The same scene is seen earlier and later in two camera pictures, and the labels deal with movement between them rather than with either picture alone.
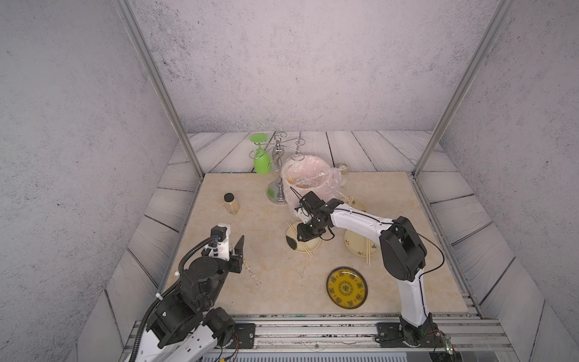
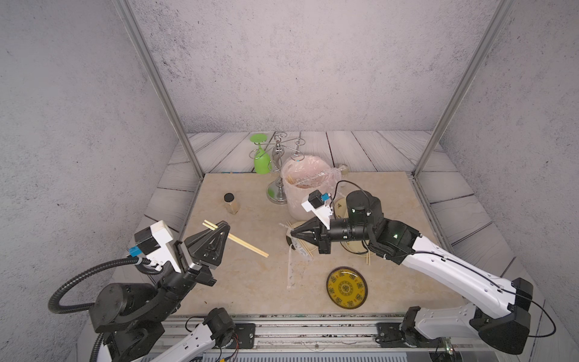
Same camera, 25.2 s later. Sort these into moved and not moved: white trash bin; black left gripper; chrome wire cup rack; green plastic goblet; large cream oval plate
Moved: black left gripper
Not moved: large cream oval plate; white trash bin; chrome wire cup rack; green plastic goblet
